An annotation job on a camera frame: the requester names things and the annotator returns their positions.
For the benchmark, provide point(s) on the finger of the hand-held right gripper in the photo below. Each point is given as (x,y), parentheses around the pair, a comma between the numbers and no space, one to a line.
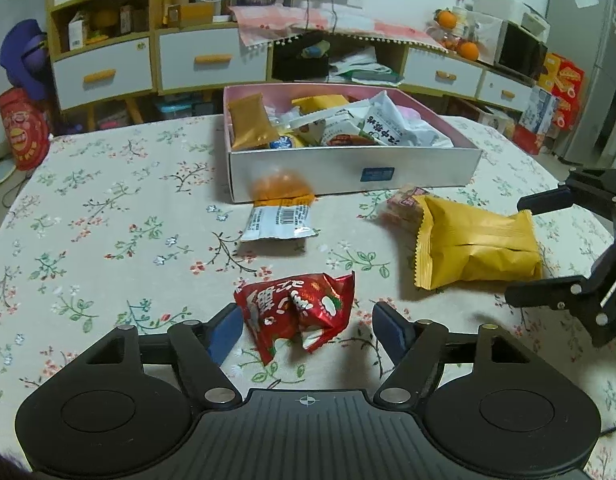
(548,200)
(543,292)

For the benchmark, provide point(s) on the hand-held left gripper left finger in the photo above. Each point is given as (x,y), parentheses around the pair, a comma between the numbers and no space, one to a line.
(225,332)

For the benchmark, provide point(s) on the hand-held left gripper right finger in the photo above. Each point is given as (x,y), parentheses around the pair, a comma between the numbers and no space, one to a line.
(388,330)

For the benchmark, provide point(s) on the pink cardboard box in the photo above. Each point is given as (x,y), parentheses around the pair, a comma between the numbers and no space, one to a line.
(313,172)

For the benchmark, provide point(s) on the golden brown snack packet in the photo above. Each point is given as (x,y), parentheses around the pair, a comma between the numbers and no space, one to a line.
(250,120)

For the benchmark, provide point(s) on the large yellow snack packet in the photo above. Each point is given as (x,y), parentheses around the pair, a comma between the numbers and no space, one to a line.
(478,250)

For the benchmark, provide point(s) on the blue white carton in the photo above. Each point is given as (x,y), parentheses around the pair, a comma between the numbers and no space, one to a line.
(538,107)

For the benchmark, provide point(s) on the orange yellow cartons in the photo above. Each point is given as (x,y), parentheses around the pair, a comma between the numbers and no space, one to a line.
(563,80)

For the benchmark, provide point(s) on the orange and white snack packet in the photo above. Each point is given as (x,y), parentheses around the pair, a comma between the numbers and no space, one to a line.
(278,222)

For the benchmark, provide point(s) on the brown pink snack packet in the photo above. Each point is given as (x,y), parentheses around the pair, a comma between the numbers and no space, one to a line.
(403,202)

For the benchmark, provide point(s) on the grey refrigerator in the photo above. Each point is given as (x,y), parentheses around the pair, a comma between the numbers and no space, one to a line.
(588,60)

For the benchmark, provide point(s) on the white microwave oven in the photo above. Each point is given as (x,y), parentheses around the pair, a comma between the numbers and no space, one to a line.
(518,50)

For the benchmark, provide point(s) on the orange fruit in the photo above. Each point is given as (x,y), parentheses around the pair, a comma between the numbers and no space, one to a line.
(446,18)
(469,50)

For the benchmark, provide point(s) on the white snack packet black print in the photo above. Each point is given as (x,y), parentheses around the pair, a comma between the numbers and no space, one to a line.
(393,127)

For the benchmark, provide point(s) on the low wooden sideboard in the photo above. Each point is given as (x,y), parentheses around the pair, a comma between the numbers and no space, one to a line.
(423,67)

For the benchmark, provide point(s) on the yellow snack packet blue logo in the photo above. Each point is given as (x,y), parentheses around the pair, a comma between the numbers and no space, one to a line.
(288,141)

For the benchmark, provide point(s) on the white snack packet red label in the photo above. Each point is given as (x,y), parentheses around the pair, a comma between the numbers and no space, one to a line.
(343,132)

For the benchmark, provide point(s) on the white box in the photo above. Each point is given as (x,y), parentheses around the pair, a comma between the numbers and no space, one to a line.
(495,4)

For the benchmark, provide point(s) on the clear white snack packet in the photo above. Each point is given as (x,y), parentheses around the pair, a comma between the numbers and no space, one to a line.
(298,120)

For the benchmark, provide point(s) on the white green plastic bags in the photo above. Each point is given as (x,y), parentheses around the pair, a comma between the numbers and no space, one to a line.
(363,72)

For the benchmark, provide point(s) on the clear storage bin blue lid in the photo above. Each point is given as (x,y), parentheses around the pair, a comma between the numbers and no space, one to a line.
(173,110)

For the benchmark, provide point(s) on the plain yellow snack packet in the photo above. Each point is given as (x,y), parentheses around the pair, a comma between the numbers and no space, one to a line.
(320,102)

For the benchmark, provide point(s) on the white round base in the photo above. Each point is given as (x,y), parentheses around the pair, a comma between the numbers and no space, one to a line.
(0,175)

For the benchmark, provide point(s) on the black bag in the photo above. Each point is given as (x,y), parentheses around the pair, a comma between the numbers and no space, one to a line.
(298,67)

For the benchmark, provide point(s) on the wooden cabinet white drawer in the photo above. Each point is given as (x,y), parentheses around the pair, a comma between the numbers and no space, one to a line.
(187,52)

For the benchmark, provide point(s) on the red printed bag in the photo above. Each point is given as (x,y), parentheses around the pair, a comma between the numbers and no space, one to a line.
(20,130)

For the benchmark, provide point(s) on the tall wooden shelf cabinet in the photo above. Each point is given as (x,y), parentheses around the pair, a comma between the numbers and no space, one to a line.
(72,70)

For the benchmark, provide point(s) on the pink patterned cloth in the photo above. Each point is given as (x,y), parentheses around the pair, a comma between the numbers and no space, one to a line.
(288,20)

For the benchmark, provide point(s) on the yellow cardboard box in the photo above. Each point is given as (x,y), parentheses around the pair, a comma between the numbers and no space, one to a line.
(197,14)

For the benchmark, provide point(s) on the purple plush toy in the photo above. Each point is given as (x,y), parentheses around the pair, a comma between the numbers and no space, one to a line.
(22,45)

